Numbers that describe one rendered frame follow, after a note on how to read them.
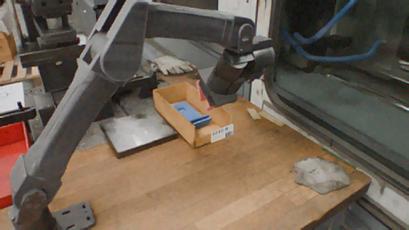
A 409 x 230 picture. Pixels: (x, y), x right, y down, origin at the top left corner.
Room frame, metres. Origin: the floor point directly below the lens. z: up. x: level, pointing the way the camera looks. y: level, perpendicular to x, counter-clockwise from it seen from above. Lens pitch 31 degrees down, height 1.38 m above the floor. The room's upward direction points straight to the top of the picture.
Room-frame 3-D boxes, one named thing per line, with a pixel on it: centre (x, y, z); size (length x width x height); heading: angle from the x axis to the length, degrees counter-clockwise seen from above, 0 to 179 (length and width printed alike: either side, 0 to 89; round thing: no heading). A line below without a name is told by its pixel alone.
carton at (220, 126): (0.76, 0.04, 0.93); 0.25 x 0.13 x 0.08; 32
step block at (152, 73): (0.94, 0.20, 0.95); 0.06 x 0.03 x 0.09; 122
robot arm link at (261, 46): (0.63, -0.09, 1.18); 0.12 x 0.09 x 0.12; 124
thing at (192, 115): (0.78, 0.06, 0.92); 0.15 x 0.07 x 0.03; 32
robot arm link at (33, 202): (0.36, 0.31, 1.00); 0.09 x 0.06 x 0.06; 34
